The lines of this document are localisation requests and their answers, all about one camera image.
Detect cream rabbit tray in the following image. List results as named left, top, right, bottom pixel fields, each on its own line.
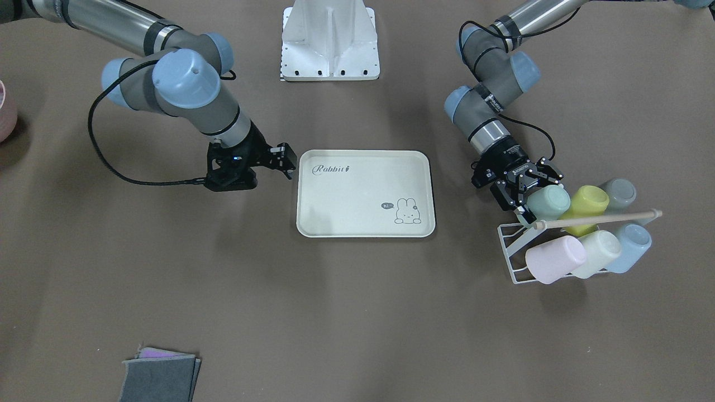
left=296, top=150, right=436, bottom=238

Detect wooden rack handle rod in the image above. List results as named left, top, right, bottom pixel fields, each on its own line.
left=533, top=209, right=663, bottom=231

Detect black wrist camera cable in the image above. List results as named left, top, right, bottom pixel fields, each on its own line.
left=88, top=59, right=236, bottom=186

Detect light blue cup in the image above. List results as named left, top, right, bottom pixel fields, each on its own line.
left=606, top=223, right=652, bottom=273

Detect grey folded cloth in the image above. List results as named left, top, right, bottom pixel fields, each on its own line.
left=118, top=355, right=202, bottom=401

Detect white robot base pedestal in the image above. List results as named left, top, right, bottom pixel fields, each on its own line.
left=279, top=1, right=381, bottom=82

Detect yellow cup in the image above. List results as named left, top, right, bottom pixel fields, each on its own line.
left=559, top=185, right=610, bottom=237

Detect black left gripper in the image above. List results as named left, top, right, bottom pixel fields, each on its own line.
left=471, top=140, right=564, bottom=218

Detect pink cup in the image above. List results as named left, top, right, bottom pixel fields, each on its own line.
left=525, top=235, right=587, bottom=284

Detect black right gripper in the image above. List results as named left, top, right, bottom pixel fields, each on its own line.
left=204, top=123, right=297, bottom=193

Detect grey cup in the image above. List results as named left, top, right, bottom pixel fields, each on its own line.
left=598, top=178, right=637, bottom=214

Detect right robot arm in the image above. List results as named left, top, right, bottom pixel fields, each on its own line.
left=2, top=1, right=297, bottom=193

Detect cream white cup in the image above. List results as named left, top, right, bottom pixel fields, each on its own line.
left=570, top=231, right=622, bottom=279

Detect mint green cup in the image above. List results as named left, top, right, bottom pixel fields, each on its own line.
left=526, top=185, right=570, bottom=221

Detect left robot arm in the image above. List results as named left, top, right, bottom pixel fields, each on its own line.
left=444, top=1, right=583, bottom=224

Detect white wire cup rack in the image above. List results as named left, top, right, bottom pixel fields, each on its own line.
left=497, top=217, right=661, bottom=285

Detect pink folded cloth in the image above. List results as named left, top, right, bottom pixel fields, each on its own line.
left=136, top=347, right=185, bottom=358

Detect pink ice bowl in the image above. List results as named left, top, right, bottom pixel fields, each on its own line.
left=1, top=81, right=18, bottom=142

